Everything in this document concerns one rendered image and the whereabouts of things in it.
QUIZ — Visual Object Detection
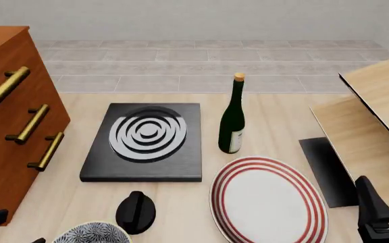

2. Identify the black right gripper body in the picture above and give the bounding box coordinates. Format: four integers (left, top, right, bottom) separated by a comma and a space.
359, 222, 389, 243

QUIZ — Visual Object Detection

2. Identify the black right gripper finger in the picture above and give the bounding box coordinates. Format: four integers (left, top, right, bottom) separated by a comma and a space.
355, 175, 389, 228

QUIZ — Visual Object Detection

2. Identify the blue patterned bowl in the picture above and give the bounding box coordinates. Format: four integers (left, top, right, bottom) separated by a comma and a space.
51, 221, 131, 243

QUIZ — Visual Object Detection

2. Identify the pale wooden rack black base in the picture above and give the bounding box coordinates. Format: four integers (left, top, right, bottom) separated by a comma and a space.
298, 53, 389, 211

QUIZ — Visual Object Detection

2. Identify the round black stove knob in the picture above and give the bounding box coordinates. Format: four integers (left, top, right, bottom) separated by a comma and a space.
115, 190, 157, 236

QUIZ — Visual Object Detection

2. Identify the white plate with red rings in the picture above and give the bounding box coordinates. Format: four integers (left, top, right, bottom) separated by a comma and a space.
209, 156, 329, 243

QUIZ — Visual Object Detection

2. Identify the flat black stove plate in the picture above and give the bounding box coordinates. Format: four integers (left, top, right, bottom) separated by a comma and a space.
79, 102, 203, 183

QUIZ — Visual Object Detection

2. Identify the dark green wine bottle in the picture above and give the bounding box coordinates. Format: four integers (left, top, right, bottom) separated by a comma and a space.
217, 72, 246, 155

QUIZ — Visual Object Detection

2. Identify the short brass drawer handle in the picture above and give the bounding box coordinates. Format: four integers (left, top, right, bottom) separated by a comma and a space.
27, 132, 65, 172

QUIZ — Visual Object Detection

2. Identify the medium brass drawer handle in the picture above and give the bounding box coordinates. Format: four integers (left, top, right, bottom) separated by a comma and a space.
5, 103, 51, 146

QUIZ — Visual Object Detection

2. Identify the long brass drawer handle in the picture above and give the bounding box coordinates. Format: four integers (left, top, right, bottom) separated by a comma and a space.
0, 65, 31, 107

